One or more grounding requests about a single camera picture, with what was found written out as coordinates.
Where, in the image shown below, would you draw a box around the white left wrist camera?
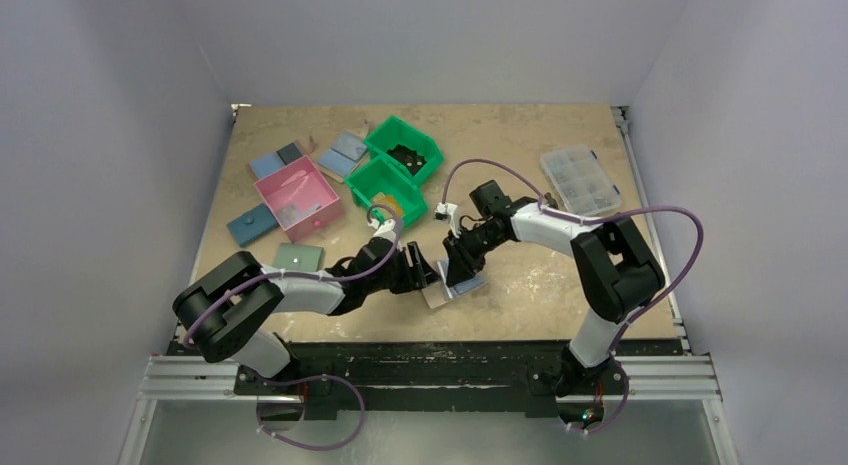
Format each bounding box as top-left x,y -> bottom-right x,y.
369,210 -> 398,242

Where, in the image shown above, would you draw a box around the blue grey open card holder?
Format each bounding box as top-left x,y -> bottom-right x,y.
249,141 -> 304,180

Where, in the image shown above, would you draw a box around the dark blue closed card holder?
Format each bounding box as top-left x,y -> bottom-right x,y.
227,204 -> 279,248

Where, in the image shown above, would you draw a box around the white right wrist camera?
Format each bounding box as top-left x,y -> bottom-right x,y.
433,202 -> 461,237

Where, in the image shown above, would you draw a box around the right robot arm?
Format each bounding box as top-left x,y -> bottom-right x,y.
442,180 -> 665,397

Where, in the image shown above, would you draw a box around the aluminium frame rail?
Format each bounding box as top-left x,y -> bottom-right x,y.
611,106 -> 692,355
119,356 -> 738,464

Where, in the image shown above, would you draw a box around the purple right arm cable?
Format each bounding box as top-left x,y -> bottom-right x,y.
439,158 -> 705,437

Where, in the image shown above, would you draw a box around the pink box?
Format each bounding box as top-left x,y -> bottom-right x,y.
254,156 -> 345,243

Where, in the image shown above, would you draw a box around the green bin with black parts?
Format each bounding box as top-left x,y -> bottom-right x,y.
365,116 -> 444,186

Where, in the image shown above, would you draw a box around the black parts in bin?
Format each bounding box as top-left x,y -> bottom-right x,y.
388,144 -> 427,177

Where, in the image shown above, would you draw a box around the aluminium front frame rail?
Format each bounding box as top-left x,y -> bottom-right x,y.
119,356 -> 738,464

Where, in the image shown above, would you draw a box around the clear plastic screw organizer box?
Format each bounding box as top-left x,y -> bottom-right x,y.
540,144 -> 622,216

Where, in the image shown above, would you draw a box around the yellow card in bin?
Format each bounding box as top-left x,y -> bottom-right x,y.
371,193 -> 404,217

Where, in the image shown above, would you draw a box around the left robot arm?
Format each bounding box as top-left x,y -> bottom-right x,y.
172,238 -> 439,394

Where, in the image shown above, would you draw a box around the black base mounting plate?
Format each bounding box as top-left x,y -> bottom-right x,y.
165,340 -> 627,422

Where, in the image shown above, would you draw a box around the green closed card holder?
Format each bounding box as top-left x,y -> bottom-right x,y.
272,243 -> 324,272

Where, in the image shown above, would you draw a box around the light blue open card holder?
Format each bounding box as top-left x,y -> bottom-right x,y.
316,131 -> 368,183

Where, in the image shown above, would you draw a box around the aluminium frame rail right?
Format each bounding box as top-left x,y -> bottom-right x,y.
611,106 -> 692,355

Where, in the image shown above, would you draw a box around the beige leather card holder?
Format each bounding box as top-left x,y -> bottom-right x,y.
421,259 -> 487,309

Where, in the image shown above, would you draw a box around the green bin with yellow card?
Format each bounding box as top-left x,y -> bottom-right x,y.
344,157 -> 428,226

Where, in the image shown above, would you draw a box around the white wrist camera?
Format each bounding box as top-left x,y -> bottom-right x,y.
369,210 -> 398,242
433,202 -> 461,237

